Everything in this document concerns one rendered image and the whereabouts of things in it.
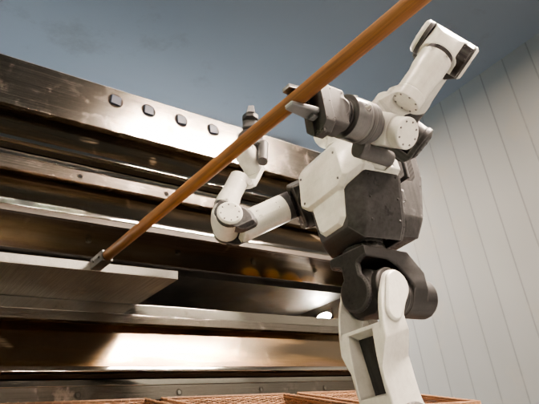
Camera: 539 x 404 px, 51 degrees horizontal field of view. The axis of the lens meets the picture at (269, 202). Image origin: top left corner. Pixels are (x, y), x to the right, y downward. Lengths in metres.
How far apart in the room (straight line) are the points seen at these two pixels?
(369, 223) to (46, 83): 1.42
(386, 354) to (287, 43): 2.85
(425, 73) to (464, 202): 3.39
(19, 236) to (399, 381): 1.27
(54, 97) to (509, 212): 3.16
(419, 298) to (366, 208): 0.29
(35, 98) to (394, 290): 1.51
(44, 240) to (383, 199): 1.13
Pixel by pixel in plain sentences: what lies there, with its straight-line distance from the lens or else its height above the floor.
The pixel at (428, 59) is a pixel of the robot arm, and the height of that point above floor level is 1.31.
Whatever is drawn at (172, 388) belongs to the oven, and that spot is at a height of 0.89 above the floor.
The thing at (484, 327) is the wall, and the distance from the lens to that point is 4.41.
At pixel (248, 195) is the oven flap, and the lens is 2.55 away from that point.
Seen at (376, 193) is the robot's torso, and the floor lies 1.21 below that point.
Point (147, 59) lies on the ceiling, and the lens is 3.98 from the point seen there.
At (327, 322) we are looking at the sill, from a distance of 2.66.
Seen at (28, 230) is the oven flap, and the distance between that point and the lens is 1.99.
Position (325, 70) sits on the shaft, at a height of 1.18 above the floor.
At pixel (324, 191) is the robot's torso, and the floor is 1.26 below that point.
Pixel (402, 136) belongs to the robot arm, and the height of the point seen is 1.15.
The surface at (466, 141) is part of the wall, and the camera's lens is 4.68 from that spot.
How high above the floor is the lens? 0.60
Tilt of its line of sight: 25 degrees up
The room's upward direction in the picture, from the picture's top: 8 degrees counter-clockwise
